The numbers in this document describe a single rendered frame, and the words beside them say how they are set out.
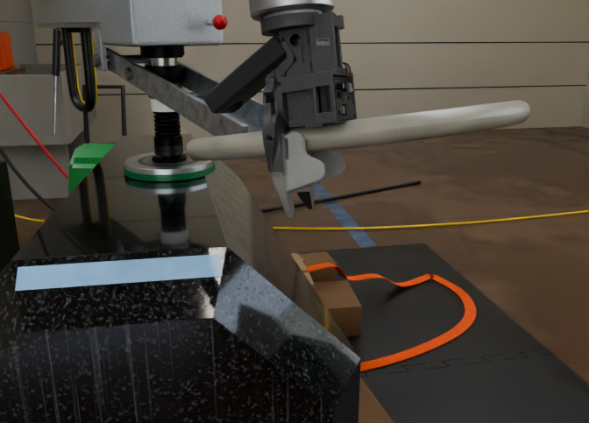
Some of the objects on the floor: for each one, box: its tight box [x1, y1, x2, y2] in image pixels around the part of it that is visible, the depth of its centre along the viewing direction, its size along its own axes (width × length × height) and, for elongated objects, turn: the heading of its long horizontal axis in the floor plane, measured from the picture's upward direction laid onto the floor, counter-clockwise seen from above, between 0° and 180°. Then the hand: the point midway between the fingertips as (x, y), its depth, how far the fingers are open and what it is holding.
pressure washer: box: [68, 85, 127, 194], centre depth 290 cm, size 35×35×87 cm
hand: (294, 202), depth 66 cm, fingers closed on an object, 5 cm apart
